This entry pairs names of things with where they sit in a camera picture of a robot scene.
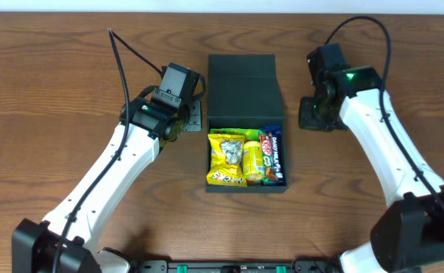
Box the blue Oreo cookie pack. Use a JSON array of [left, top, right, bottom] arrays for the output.
[[260, 125, 280, 133]]

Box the dark green hinged box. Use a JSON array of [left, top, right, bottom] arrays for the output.
[[205, 55, 289, 193]]

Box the yellow snack bag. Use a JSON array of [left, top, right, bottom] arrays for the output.
[[206, 133, 247, 187]]

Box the yellow cylindrical candy pack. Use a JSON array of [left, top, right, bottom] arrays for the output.
[[242, 141, 265, 181]]

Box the purple Dairy Milk bar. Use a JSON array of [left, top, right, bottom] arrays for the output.
[[270, 130, 284, 184]]

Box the green red KitKat bar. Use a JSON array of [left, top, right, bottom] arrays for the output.
[[258, 131, 278, 181]]

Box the Haribo gummy worms bag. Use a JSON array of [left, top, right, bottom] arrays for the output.
[[209, 128, 259, 141]]

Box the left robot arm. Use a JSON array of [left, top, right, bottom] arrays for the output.
[[11, 97, 202, 272]]

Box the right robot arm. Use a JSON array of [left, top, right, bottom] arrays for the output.
[[299, 64, 444, 272]]

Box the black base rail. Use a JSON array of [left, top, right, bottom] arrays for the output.
[[130, 259, 342, 273]]

